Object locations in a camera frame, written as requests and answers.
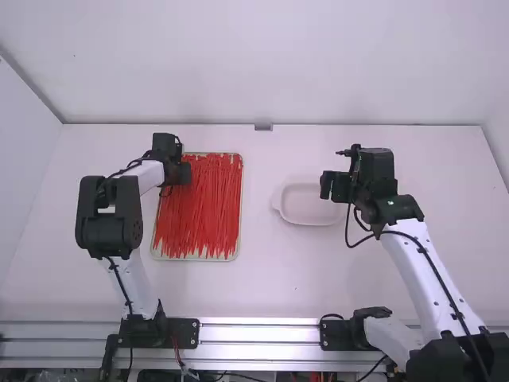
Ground black cable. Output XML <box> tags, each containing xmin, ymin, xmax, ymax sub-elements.
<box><xmin>103</xmin><ymin>150</ymin><xmax>157</xmax><ymax>188</ymax></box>
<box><xmin>336</xmin><ymin>145</ymin><xmax>378</xmax><ymax>249</ymax></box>

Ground pale tray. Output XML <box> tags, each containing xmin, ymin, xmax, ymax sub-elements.
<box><xmin>150</xmin><ymin>151</ymin><xmax>244</xmax><ymax>263</ymax></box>

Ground white dish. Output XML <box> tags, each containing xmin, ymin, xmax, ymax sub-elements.
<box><xmin>271</xmin><ymin>173</ymin><xmax>345</xmax><ymax>227</ymax></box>

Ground silver rails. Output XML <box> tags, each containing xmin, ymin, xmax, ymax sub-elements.
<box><xmin>0</xmin><ymin>317</ymin><xmax>422</xmax><ymax>373</ymax></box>

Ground row of orange cable ties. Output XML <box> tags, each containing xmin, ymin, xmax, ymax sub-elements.
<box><xmin>153</xmin><ymin>153</ymin><xmax>243</xmax><ymax>259</ymax></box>

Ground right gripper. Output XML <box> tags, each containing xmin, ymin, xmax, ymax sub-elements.
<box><xmin>320</xmin><ymin>170</ymin><xmax>359</xmax><ymax>204</ymax></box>

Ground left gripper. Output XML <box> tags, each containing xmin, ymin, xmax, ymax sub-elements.
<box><xmin>165</xmin><ymin>153</ymin><xmax>192</xmax><ymax>187</ymax></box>

